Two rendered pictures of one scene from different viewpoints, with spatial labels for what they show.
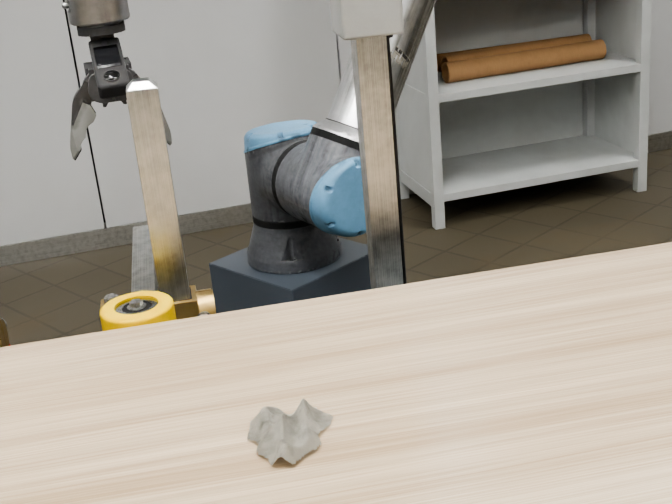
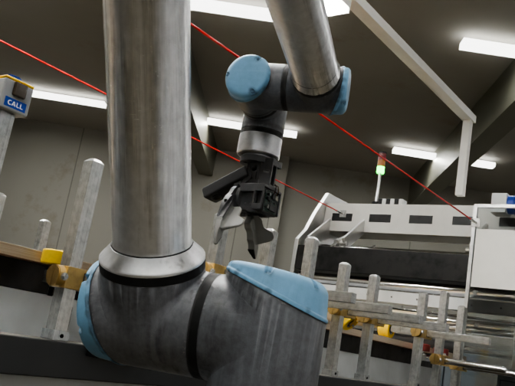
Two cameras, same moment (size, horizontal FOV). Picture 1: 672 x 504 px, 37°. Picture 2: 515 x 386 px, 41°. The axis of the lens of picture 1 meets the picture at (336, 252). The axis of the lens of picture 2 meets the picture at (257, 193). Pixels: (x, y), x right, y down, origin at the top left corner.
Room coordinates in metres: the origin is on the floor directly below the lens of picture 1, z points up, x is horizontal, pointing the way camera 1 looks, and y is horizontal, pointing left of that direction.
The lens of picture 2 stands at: (2.56, -0.63, 0.77)
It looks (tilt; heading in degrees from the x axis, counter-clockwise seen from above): 12 degrees up; 137
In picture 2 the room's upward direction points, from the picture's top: 10 degrees clockwise
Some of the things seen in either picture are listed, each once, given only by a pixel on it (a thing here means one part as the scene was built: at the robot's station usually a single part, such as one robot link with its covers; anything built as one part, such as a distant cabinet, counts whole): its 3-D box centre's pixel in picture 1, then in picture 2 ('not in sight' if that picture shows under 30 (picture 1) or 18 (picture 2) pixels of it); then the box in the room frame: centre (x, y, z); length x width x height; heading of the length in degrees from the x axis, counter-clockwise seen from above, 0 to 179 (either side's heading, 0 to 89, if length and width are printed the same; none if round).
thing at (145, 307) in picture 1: (144, 348); (54, 272); (1.00, 0.22, 0.85); 0.08 x 0.08 x 0.11
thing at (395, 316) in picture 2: not in sight; (358, 311); (0.97, 1.48, 0.95); 0.50 x 0.04 x 0.04; 8
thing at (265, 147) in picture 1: (287, 168); (264, 329); (1.87, 0.08, 0.79); 0.17 x 0.15 x 0.18; 31
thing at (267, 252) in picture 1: (292, 232); not in sight; (1.88, 0.08, 0.65); 0.19 x 0.19 x 0.10
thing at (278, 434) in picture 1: (284, 423); not in sight; (0.71, 0.06, 0.91); 0.09 x 0.07 x 0.02; 167
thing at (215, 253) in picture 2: not in sight; (208, 293); (1.03, 0.69, 0.88); 0.03 x 0.03 x 0.48; 8
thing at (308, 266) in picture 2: not in sight; (302, 305); (0.96, 1.19, 0.92); 0.03 x 0.03 x 0.48; 8
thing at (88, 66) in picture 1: (107, 63); (255, 187); (1.54, 0.32, 1.08); 0.09 x 0.08 x 0.12; 13
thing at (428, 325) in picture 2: not in sight; (403, 322); (1.00, 1.74, 0.94); 0.36 x 0.03 x 0.03; 8
